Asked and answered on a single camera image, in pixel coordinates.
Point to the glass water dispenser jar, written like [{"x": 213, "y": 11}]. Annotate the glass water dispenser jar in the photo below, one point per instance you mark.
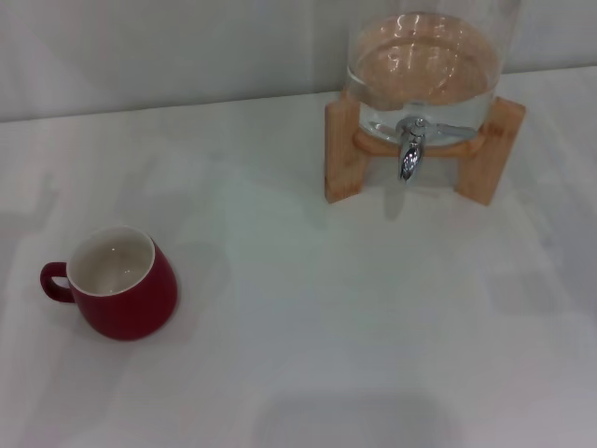
[{"x": 420, "y": 70}]

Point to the red ceramic cup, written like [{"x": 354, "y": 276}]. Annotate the red ceramic cup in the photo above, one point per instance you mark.
[{"x": 135, "y": 303}]

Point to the chrome faucet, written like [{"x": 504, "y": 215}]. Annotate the chrome faucet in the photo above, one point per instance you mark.
[{"x": 409, "y": 158}]

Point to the wooden dispenser stand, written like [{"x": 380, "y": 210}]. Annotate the wooden dispenser stand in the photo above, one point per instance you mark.
[{"x": 342, "y": 154}]

